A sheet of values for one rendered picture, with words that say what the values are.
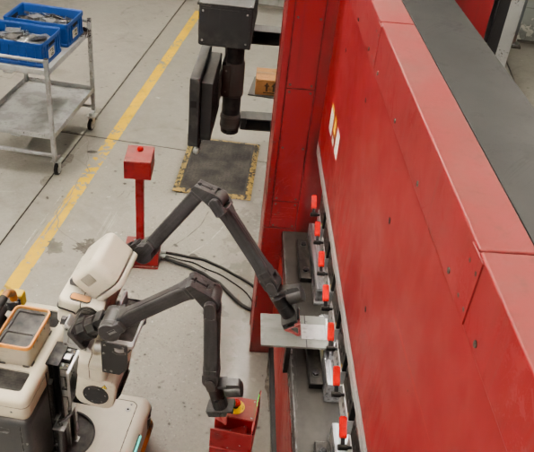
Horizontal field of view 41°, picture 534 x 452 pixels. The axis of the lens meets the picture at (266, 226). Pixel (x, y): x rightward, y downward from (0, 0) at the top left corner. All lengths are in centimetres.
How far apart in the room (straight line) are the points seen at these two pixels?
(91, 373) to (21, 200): 271
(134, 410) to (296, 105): 160
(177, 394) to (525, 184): 282
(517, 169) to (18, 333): 211
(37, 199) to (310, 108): 271
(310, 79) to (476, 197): 195
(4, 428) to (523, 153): 225
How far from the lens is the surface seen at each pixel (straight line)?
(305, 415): 272
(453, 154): 143
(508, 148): 151
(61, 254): 483
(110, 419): 345
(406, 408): 161
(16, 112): 588
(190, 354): 410
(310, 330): 285
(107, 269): 252
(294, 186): 343
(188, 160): 579
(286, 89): 319
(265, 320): 286
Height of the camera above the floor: 294
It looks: 35 degrees down
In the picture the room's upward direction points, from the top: 7 degrees clockwise
